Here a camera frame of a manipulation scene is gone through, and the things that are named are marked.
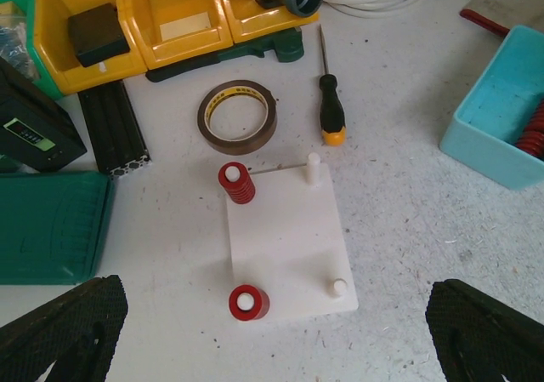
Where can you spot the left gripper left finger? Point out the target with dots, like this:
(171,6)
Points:
(74,336)

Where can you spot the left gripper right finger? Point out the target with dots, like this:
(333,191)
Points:
(478,338)

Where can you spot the red large spring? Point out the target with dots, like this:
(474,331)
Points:
(237,182)
(248,303)

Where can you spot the teal plastic spring tray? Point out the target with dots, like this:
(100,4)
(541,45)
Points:
(485,126)

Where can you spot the black orange screwdriver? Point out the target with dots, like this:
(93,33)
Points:
(332,116)

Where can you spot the canvas work glove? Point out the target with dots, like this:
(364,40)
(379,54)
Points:
(500,16)

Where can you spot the red spring in tray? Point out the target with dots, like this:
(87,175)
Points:
(531,140)

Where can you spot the black aluminium extrusion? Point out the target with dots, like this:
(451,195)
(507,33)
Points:
(118,145)

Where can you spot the brown tape roll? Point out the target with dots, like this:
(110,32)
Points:
(238,117)

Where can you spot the black box in bin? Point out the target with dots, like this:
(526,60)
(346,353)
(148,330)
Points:
(96,35)

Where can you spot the yellow storage bin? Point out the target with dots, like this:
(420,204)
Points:
(157,32)

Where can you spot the green storage bin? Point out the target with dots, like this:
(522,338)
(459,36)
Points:
(17,46)

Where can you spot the green pipe wrench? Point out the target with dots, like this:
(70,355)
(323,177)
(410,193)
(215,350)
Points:
(287,46)

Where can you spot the white peg base plate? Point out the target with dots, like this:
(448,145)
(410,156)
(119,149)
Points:
(288,241)

